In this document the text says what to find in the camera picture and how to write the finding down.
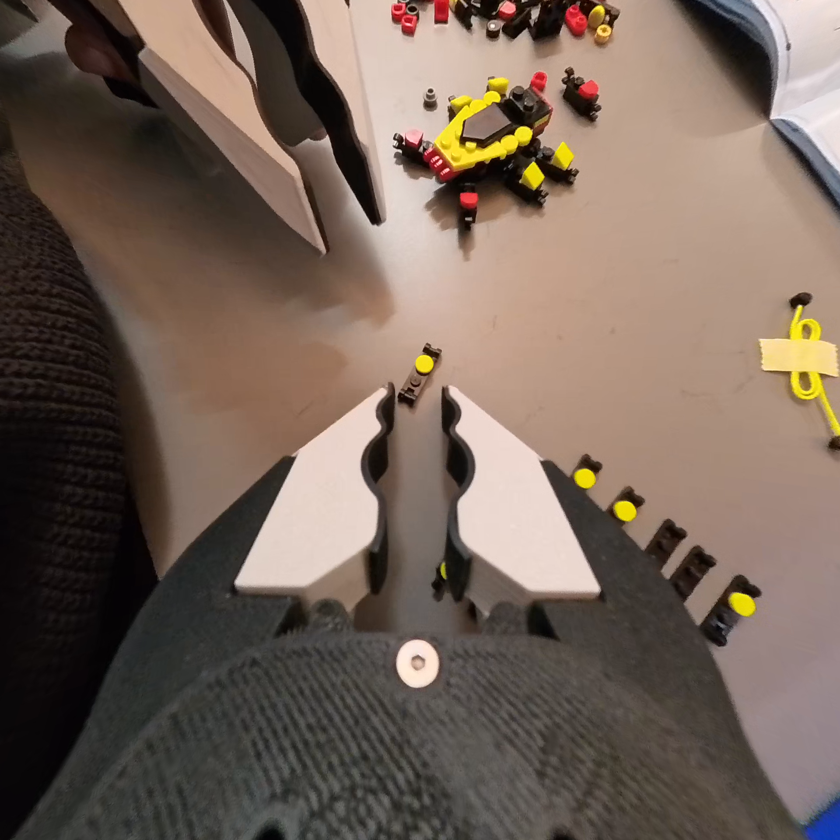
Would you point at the dark knit sweater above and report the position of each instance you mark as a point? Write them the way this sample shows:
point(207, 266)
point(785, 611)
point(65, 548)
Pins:
point(52, 426)

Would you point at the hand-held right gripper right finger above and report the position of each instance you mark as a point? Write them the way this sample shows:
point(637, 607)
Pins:
point(518, 512)

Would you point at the pile of loose lego pieces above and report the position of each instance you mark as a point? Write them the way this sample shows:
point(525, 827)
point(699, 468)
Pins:
point(525, 16)

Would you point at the black lego plate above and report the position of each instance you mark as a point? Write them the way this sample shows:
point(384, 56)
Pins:
point(692, 571)
point(666, 541)

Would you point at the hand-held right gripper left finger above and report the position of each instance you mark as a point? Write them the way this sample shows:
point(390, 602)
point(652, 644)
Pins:
point(315, 505)

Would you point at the small black red lego assembly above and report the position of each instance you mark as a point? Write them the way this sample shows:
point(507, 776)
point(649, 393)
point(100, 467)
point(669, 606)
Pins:
point(581, 97)

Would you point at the instruction booklet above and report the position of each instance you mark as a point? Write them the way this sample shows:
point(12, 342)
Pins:
point(804, 72)

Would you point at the person's left hand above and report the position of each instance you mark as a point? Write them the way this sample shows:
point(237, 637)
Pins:
point(98, 49)

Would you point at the black plate with yellow stud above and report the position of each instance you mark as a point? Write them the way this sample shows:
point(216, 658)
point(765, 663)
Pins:
point(412, 388)
point(438, 584)
point(584, 478)
point(722, 620)
point(625, 510)

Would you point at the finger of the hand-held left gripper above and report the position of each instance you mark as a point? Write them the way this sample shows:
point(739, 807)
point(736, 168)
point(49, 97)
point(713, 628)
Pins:
point(364, 98)
point(216, 111)

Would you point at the blue mat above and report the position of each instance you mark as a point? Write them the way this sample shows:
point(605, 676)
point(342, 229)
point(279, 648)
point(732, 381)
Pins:
point(825, 823)

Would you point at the pale tape strip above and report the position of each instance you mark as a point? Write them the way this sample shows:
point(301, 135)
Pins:
point(797, 356)

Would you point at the yellow black lego model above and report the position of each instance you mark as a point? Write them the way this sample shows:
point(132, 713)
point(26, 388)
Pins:
point(482, 124)

